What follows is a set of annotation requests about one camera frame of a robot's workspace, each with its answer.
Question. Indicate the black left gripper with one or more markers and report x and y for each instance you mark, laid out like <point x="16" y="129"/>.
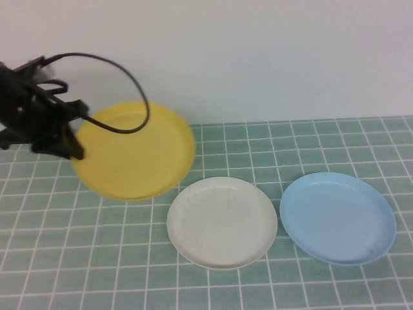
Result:
<point x="26" y="109"/>

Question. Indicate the yellow round plate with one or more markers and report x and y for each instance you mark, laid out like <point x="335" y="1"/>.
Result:
<point x="135" y="161"/>

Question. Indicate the light blue round plate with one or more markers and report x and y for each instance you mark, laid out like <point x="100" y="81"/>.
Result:
<point x="335" y="219"/>

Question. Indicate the green checked tablecloth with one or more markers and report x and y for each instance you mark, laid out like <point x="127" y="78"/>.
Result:
<point x="96" y="258"/>

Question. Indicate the white round plate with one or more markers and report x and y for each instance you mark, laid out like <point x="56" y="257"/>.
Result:
<point x="222" y="223"/>

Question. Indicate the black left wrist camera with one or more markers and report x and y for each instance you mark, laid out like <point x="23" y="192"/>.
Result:
<point x="72" y="109"/>

